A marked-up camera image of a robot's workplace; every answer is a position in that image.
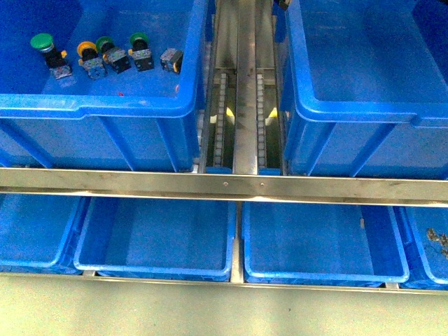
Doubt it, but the lower middle-left blue bin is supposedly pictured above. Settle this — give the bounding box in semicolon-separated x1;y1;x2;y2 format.
73;197;236;282

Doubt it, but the upper right blue bin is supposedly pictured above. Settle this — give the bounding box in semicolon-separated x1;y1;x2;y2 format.
272;1;447;180

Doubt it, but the upper left blue bin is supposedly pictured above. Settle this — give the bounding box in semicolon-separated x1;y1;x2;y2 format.
1;1;215;172

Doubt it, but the green push button middle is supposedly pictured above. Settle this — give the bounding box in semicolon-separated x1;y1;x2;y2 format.
95;36;131;74

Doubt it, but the yellow push button on side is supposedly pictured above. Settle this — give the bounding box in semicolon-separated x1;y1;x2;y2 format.
77;41;107;81

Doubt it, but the lower far-left blue bin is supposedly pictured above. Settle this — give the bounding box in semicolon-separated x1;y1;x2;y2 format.
1;194;90;275

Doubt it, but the front steel rack crossbar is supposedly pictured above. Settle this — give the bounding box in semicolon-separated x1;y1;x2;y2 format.
1;168;447;207

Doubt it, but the bottom steel rack edge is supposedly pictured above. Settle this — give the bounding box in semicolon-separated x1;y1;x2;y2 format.
1;272;447;297

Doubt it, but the grey contact block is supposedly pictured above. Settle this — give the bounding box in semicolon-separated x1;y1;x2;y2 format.
160;48;183;74

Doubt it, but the green mushroom push button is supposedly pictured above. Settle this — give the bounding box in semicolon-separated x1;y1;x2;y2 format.
30;33;72;80

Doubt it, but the lower middle-right blue bin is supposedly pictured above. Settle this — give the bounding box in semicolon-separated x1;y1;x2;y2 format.
242;202;410;287

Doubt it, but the centre steel rack rail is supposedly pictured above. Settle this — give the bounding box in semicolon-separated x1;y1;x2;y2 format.
233;1;258;175

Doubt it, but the green push button right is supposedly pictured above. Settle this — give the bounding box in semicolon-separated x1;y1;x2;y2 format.
128;32;154;71

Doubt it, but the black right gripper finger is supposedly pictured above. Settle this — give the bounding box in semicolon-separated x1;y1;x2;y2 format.
278;0;291;10

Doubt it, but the small metal parts pile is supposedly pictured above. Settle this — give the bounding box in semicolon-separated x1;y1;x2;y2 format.
426;227;447;258

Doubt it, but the lower far-right blue bin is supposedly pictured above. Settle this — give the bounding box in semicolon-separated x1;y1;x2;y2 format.
393;206;447;291

